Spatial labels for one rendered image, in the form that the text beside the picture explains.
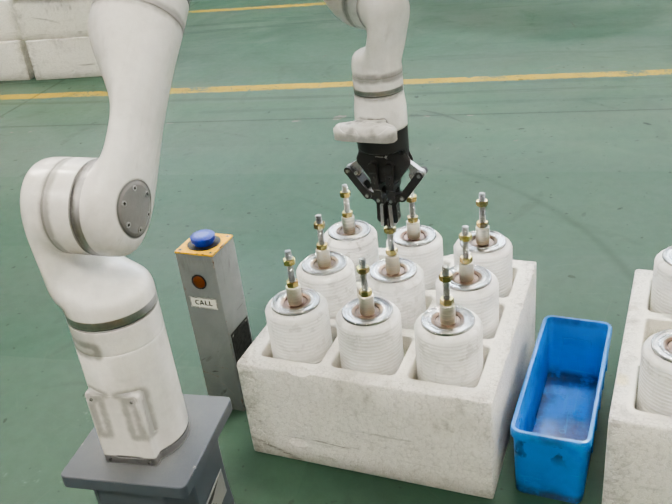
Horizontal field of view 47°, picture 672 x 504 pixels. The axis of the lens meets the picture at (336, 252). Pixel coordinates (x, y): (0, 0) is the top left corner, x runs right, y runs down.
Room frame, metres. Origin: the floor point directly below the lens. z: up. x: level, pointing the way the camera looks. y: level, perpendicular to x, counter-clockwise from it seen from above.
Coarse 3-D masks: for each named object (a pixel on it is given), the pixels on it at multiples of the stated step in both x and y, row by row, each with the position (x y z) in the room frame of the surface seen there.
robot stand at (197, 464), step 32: (192, 416) 0.70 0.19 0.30; (224, 416) 0.70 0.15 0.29; (96, 448) 0.67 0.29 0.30; (192, 448) 0.65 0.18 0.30; (64, 480) 0.63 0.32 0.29; (96, 480) 0.62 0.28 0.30; (128, 480) 0.61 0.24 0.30; (160, 480) 0.61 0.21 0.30; (192, 480) 0.61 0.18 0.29; (224, 480) 0.69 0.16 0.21
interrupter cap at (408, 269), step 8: (376, 264) 1.08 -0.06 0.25; (384, 264) 1.08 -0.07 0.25; (400, 264) 1.08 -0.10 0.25; (408, 264) 1.07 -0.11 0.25; (376, 272) 1.06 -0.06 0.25; (384, 272) 1.06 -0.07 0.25; (400, 272) 1.05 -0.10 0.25; (408, 272) 1.05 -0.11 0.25; (416, 272) 1.05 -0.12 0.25; (376, 280) 1.04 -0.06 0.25; (384, 280) 1.03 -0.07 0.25; (392, 280) 1.03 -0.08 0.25; (400, 280) 1.02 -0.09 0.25
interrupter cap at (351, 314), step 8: (376, 296) 0.99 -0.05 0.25; (352, 304) 0.97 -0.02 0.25; (376, 304) 0.97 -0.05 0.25; (384, 304) 0.96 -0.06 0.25; (344, 312) 0.95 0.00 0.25; (352, 312) 0.95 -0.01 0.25; (376, 312) 0.95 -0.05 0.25; (384, 312) 0.94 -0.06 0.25; (392, 312) 0.94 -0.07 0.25; (352, 320) 0.93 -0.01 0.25; (360, 320) 0.93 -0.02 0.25; (368, 320) 0.92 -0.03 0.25; (376, 320) 0.92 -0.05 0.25; (384, 320) 0.92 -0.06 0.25
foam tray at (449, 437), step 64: (384, 256) 1.24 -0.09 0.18; (448, 256) 1.21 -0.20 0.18; (512, 320) 0.99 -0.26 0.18; (256, 384) 0.95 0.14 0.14; (320, 384) 0.91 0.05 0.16; (384, 384) 0.87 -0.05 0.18; (512, 384) 0.94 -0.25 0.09; (256, 448) 0.96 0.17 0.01; (320, 448) 0.91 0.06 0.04; (384, 448) 0.87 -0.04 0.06; (448, 448) 0.83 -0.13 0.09
